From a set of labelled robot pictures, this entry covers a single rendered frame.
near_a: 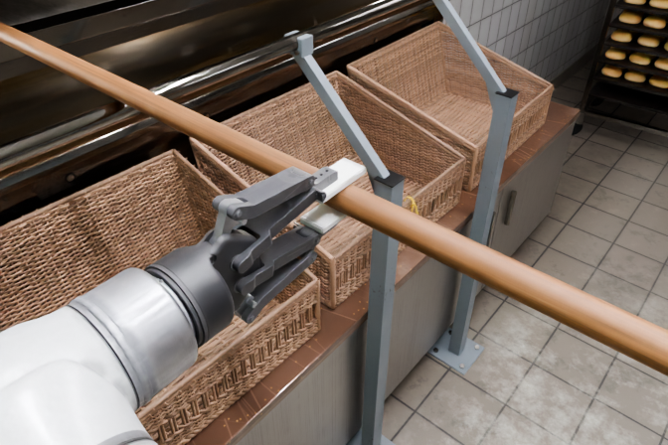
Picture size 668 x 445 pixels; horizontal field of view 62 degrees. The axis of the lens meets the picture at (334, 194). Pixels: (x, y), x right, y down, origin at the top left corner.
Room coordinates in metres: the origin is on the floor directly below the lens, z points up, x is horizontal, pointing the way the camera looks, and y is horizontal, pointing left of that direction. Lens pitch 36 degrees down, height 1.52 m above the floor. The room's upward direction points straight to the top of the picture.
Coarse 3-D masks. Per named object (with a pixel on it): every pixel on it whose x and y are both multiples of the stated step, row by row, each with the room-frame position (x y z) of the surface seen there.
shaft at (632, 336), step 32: (0, 32) 0.90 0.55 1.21; (64, 64) 0.77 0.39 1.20; (128, 96) 0.66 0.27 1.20; (160, 96) 0.65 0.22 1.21; (192, 128) 0.58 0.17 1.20; (224, 128) 0.56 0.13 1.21; (256, 160) 0.51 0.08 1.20; (288, 160) 0.49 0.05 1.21; (352, 192) 0.44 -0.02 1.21; (384, 224) 0.40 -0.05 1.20; (416, 224) 0.39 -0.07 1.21; (448, 256) 0.35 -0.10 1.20; (480, 256) 0.34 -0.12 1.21; (512, 288) 0.32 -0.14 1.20; (544, 288) 0.31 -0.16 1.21; (576, 288) 0.31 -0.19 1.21; (576, 320) 0.28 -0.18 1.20; (608, 320) 0.28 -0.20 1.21; (640, 320) 0.27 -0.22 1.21; (640, 352) 0.25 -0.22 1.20
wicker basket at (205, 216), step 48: (96, 192) 0.96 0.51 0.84; (144, 192) 1.03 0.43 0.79; (192, 192) 1.08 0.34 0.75; (0, 240) 0.81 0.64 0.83; (48, 240) 0.86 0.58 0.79; (96, 240) 0.92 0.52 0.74; (192, 240) 1.05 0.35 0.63; (0, 288) 0.77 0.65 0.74; (48, 288) 0.81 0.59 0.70; (288, 288) 0.87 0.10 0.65; (240, 336) 0.66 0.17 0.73; (288, 336) 0.74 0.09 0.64; (192, 384) 0.57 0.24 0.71; (240, 384) 0.64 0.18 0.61; (192, 432) 0.56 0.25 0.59
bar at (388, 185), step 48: (384, 0) 1.19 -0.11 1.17; (432, 0) 1.35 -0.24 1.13; (288, 48) 0.95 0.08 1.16; (336, 96) 0.93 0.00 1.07; (0, 144) 0.59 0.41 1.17; (48, 144) 0.61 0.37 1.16; (384, 192) 0.83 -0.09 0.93; (480, 192) 1.20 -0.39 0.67; (384, 240) 0.82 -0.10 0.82; (480, 240) 1.19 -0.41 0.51; (384, 288) 0.82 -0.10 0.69; (384, 336) 0.83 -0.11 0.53; (384, 384) 0.84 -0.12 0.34
